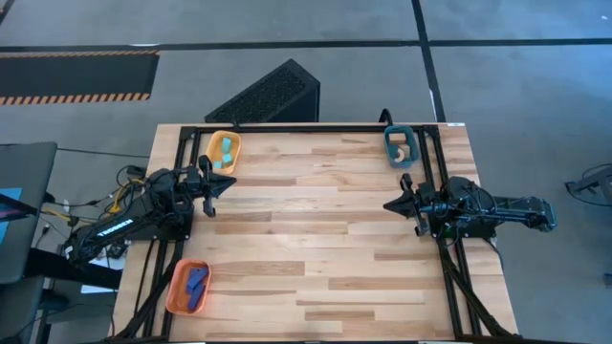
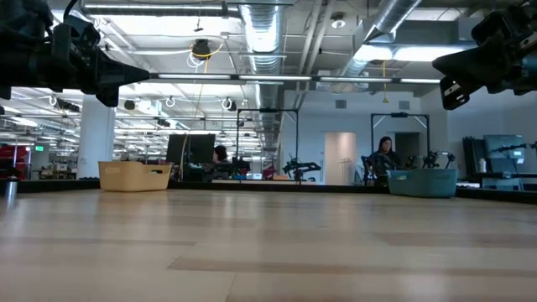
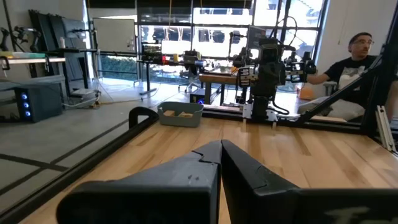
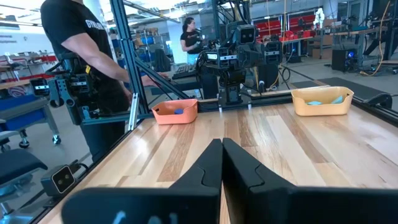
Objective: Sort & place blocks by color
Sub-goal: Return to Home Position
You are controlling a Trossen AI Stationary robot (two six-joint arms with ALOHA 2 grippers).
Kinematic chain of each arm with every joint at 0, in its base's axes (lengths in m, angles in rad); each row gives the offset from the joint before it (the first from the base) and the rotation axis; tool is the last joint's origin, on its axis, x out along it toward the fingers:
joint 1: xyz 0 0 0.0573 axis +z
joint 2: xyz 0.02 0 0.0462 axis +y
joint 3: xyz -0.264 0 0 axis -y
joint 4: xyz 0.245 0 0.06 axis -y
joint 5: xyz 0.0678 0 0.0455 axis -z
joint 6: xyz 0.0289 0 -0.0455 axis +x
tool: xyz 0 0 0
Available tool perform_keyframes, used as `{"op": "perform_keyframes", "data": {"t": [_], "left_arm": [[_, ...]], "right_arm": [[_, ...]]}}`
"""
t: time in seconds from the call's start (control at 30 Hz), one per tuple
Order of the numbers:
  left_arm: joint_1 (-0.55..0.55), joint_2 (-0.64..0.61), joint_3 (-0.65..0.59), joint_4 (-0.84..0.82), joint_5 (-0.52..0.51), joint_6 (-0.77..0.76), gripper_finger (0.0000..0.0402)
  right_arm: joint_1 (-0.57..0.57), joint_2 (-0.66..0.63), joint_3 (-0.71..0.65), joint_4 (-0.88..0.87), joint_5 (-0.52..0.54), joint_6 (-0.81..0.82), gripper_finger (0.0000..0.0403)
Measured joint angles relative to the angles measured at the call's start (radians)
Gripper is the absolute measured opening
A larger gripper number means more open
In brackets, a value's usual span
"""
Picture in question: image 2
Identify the LED light bar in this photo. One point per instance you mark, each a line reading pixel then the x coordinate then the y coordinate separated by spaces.
pixel 272 77

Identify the black rig frame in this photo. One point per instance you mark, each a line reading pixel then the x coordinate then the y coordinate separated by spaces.
pixel 267 110
pixel 398 114

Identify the green exit sign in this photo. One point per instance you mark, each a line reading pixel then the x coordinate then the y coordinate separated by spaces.
pixel 39 148

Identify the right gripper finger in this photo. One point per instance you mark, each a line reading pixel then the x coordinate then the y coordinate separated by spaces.
pixel 455 94
pixel 470 65

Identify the yellow plastic basket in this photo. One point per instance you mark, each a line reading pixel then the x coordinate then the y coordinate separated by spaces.
pixel 126 178

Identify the white bottle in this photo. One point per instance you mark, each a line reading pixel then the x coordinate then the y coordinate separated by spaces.
pixel 483 165

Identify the black aluminium table frame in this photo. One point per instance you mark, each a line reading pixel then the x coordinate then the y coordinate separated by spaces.
pixel 335 189

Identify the black monitor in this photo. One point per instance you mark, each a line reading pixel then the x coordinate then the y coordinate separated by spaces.
pixel 193 149

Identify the silver metal post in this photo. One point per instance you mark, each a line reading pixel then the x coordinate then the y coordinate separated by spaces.
pixel 11 191

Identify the teal plastic basket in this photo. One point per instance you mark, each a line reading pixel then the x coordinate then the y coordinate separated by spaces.
pixel 423 184

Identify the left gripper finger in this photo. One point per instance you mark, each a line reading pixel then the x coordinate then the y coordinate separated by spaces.
pixel 121 75
pixel 108 96

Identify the white column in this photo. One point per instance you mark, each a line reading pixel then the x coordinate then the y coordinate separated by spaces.
pixel 96 138

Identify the person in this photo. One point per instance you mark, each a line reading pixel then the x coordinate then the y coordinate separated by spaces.
pixel 220 153
pixel 384 157

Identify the yellow hanging pendant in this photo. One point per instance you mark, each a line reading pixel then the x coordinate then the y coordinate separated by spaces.
pixel 384 98

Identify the red shelf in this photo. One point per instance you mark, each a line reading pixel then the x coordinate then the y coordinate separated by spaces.
pixel 10 153

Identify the black panel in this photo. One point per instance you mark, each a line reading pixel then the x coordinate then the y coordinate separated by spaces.
pixel 472 155

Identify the grey desk monitor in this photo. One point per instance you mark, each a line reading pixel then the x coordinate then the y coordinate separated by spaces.
pixel 501 144

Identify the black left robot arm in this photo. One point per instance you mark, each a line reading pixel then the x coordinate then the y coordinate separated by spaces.
pixel 21 54

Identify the silver ventilation duct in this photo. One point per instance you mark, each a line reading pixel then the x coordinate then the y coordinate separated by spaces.
pixel 264 33
pixel 398 12

